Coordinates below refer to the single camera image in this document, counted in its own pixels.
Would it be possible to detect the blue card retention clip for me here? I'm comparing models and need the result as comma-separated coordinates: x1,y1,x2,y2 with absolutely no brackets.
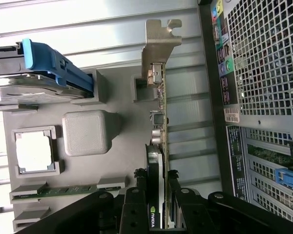
274,167,293,194

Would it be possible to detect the open black PC case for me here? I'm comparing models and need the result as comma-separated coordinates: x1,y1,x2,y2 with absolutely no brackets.
199,0,293,225

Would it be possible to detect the hard disk with blue carrier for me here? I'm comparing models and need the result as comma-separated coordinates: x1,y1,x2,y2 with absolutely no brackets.
0,38,93,105

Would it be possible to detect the green loose RAM stick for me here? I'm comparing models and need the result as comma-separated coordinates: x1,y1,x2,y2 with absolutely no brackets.
36,185,123,197

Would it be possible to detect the silver CPU chip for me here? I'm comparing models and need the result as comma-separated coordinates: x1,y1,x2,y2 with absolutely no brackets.
16,134,52,171

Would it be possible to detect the grey plastic parts rack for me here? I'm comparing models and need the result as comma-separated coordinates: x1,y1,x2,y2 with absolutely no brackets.
1,69,167,234

